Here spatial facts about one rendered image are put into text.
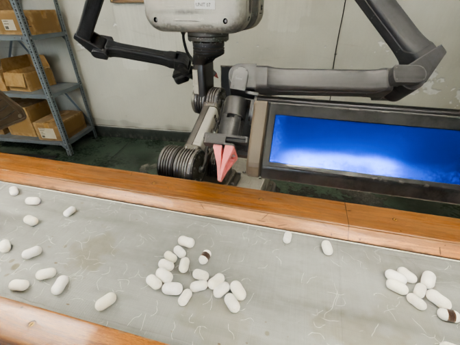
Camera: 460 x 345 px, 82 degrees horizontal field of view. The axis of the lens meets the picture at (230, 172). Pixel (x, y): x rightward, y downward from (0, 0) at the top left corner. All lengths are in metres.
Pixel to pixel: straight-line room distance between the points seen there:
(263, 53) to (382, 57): 0.91
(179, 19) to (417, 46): 0.62
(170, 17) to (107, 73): 1.99
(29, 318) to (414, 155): 0.57
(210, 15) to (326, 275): 0.72
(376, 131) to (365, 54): 2.20
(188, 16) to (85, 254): 0.68
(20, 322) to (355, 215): 0.68
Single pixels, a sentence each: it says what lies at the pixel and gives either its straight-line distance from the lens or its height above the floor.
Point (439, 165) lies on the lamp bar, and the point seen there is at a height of 1.07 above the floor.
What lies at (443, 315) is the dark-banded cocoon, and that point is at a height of 0.75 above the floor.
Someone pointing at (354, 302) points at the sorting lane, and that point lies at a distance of 0.57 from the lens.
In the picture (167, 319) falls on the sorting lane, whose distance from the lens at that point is 0.52.
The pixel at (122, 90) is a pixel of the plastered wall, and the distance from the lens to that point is 2.84.
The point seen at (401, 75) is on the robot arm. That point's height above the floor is 1.06.
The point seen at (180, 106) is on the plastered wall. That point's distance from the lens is 2.64.
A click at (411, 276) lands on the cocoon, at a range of 0.63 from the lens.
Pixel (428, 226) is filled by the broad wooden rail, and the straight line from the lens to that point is 0.76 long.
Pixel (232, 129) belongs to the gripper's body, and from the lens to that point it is 0.60.
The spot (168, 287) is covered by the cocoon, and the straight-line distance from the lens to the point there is 0.53.
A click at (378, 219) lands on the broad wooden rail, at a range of 0.71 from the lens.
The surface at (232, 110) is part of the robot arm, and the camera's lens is 0.62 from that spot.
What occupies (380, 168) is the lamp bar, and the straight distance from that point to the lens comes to 0.27.
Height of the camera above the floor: 1.19
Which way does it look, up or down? 32 degrees down
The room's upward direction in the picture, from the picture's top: straight up
